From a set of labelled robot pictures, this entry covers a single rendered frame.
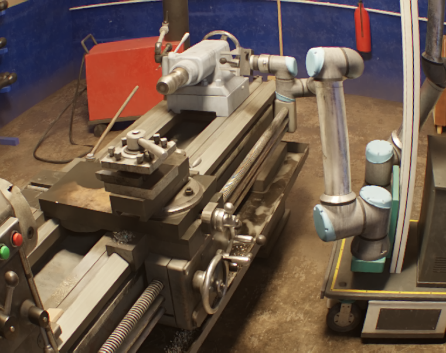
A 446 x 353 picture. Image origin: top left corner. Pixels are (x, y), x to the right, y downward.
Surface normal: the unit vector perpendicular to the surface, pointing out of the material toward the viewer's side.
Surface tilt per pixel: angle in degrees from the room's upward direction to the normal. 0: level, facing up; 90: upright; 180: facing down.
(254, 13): 90
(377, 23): 90
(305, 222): 0
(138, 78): 90
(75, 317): 36
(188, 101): 90
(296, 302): 0
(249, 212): 0
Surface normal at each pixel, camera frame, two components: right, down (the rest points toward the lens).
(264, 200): -0.05, -0.89
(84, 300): 0.51, -0.66
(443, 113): -0.35, 0.44
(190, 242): 0.94, 0.11
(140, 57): 0.00, 0.45
